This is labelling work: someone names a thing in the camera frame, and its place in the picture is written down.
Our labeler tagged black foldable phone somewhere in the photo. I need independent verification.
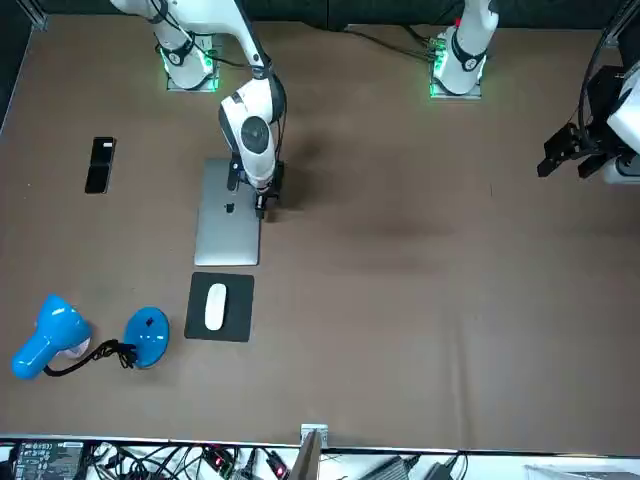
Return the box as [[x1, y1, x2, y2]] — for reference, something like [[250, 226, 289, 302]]
[[83, 136, 118, 196]]

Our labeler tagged aluminium frame post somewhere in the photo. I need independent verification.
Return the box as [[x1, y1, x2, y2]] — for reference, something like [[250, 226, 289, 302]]
[[298, 423, 330, 480]]

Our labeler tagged blue desk lamp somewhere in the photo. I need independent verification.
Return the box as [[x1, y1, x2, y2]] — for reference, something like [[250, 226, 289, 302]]
[[10, 293, 171, 381]]

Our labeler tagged white computer mouse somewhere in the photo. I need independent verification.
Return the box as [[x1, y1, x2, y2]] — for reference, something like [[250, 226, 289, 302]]
[[204, 283, 228, 331]]

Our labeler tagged black labelled power adapter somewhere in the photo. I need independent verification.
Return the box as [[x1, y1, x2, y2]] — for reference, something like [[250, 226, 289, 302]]
[[9, 439, 85, 480]]

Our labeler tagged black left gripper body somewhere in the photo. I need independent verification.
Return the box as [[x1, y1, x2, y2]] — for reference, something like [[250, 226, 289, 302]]
[[579, 64, 626, 156]]

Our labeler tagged silver laptop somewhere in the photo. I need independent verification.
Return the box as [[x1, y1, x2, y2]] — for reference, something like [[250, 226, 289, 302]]
[[193, 158, 262, 267]]

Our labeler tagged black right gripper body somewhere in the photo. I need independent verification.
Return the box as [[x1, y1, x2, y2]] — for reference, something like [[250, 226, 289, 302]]
[[253, 188, 281, 211]]

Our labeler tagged dark grey mouse pad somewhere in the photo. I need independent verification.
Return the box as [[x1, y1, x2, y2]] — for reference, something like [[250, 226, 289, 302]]
[[183, 271, 255, 343]]

